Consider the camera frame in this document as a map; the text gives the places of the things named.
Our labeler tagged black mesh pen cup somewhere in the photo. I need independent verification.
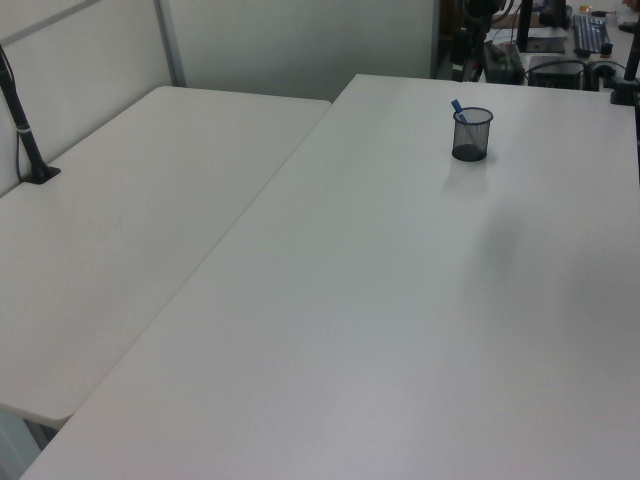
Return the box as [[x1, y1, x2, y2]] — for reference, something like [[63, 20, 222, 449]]
[[451, 106, 494, 163]]

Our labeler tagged black tripod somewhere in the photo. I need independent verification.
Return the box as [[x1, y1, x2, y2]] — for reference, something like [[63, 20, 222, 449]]
[[451, 0, 506, 82]]

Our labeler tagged dark equipment case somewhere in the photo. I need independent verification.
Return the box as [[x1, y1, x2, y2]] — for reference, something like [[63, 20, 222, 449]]
[[482, 41, 524, 85]]

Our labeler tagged black electronics box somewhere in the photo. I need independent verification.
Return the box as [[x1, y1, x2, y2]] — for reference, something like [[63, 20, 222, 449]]
[[527, 54, 587, 90]]

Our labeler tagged black monitor stand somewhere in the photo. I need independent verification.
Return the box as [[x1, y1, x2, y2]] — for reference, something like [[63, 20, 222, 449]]
[[514, 0, 567, 54]]

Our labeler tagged black computer keyboard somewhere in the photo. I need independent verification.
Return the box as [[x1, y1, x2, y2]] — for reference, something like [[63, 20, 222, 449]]
[[572, 14, 612, 57]]

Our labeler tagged grey partition frame post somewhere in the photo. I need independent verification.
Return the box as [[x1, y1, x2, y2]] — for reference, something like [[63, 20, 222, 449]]
[[153, 0, 188, 88]]

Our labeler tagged black camera stand pole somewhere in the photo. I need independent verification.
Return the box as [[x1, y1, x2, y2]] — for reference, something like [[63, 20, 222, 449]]
[[0, 43, 62, 185]]

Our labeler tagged black clamp mount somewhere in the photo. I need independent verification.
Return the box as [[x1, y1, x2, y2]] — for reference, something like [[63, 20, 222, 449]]
[[609, 29, 640, 106]]

